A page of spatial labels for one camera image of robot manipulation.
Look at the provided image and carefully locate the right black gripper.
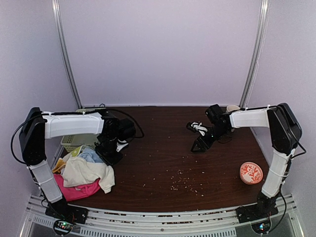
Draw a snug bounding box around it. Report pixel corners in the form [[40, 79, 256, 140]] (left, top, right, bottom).
[[191, 124, 230, 152]]

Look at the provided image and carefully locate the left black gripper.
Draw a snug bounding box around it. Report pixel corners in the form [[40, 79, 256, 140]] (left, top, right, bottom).
[[95, 135, 123, 166]]

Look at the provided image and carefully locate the cream white towel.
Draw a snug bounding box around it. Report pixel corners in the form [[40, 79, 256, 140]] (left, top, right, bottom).
[[62, 157, 115, 194]]

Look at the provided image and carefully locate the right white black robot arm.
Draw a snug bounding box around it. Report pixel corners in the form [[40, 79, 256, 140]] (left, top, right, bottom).
[[186, 103, 302, 218]]

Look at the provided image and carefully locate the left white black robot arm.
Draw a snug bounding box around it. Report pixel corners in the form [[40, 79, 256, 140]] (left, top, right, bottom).
[[16, 107, 137, 219]]

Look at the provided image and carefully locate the light blue towel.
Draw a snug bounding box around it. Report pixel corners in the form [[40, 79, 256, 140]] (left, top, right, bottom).
[[79, 147, 103, 163]]

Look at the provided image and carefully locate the green plastic basket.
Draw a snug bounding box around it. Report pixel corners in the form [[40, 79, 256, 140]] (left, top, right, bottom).
[[61, 108, 99, 153]]

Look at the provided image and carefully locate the cream patterned mug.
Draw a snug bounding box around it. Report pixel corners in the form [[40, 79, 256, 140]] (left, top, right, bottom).
[[226, 105, 240, 113]]

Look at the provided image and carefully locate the red white patterned bowl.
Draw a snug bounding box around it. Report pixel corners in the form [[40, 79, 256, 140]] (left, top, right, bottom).
[[239, 162, 263, 185]]

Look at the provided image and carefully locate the yellow patterned towel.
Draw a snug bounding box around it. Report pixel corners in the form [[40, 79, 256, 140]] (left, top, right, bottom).
[[52, 145, 83, 174]]

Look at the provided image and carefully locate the pink towel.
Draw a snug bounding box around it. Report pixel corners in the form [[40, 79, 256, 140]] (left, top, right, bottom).
[[53, 174, 101, 202]]

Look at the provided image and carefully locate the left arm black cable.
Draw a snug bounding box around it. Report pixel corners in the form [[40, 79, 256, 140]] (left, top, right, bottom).
[[10, 108, 145, 166]]

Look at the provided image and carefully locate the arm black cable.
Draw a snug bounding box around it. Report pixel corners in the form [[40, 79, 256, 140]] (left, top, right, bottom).
[[10, 108, 145, 166], [275, 140, 307, 223]]

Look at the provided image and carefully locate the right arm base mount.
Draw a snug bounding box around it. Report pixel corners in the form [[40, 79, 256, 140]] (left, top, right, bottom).
[[236, 203, 278, 223]]

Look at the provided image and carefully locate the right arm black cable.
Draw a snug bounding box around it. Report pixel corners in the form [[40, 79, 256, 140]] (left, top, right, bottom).
[[275, 140, 307, 223]]

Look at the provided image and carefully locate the aluminium front rail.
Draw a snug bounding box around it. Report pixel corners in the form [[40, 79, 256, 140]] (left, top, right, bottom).
[[18, 194, 306, 237]]

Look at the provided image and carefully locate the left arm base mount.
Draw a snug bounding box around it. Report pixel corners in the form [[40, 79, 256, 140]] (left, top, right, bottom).
[[45, 201, 88, 224]]

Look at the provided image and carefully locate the right aluminium frame post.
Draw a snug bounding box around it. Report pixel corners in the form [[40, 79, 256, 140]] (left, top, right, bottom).
[[239, 0, 270, 107]]

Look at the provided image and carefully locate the aluminium frame post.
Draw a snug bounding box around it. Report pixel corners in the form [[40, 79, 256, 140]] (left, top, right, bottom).
[[51, 0, 82, 109], [239, 0, 270, 107]]

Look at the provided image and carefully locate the left aluminium frame post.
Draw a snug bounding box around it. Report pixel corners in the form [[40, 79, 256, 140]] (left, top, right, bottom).
[[51, 0, 82, 109]]

